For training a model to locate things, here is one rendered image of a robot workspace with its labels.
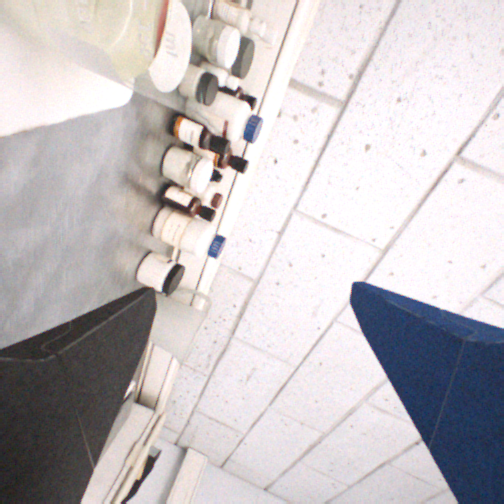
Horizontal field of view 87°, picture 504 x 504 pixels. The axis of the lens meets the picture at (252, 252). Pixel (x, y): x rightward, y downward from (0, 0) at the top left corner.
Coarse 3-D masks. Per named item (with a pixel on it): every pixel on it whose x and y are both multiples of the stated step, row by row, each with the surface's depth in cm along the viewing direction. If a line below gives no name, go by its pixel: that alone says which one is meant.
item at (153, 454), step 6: (150, 450) 87; (156, 450) 88; (150, 456) 85; (156, 456) 86; (150, 462) 84; (144, 468) 83; (150, 468) 83; (144, 474) 82; (138, 486) 79; (132, 492) 78; (126, 498) 77
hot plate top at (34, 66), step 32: (0, 32) 9; (0, 64) 10; (32, 64) 11; (64, 64) 12; (0, 96) 10; (32, 96) 11; (64, 96) 12; (96, 96) 14; (128, 96) 16; (0, 128) 11; (32, 128) 12
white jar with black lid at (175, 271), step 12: (156, 252) 55; (144, 264) 52; (156, 264) 52; (168, 264) 53; (180, 264) 55; (144, 276) 52; (156, 276) 51; (168, 276) 52; (180, 276) 56; (156, 288) 53; (168, 288) 52
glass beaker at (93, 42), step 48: (0, 0) 8; (48, 0) 7; (96, 0) 7; (144, 0) 7; (192, 0) 6; (240, 0) 11; (48, 48) 9; (96, 48) 8; (144, 48) 7; (192, 48) 7; (240, 48) 12; (192, 96) 8; (240, 96) 12
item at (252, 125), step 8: (248, 104) 42; (240, 112) 40; (248, 112) 41; (240, 120) 40; (248, 120) 41; (256, 120) 41; (232, 128) 41; (240, 128) 41; (248, 128) 41; (256, 128) 41; (224, 136) 43; (232, 136) 42; (240, 136) 43; (248, 136) 42; (256, 136) 44
